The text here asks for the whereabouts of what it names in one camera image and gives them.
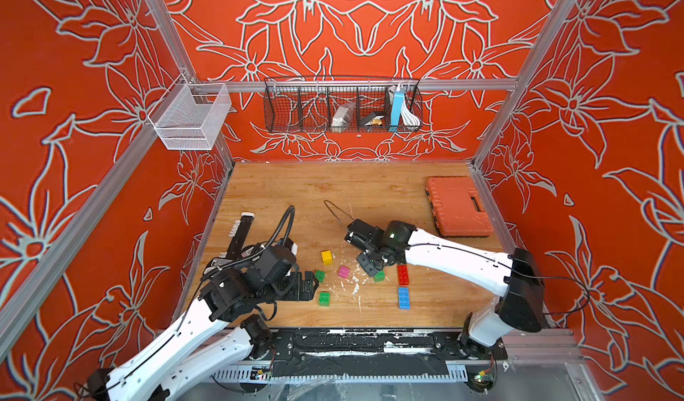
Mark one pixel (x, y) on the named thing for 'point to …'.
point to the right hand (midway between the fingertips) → (365, 262)
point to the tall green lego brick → (379, 276)
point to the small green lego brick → (320, 275)
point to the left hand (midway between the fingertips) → (307, 282)
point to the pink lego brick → (344, 271)
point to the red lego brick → (403, 275)
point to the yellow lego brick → (327, 257)
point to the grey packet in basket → (341, 117)
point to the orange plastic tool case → (457, 208)
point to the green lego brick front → (324, 298)
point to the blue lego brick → (404, 298)
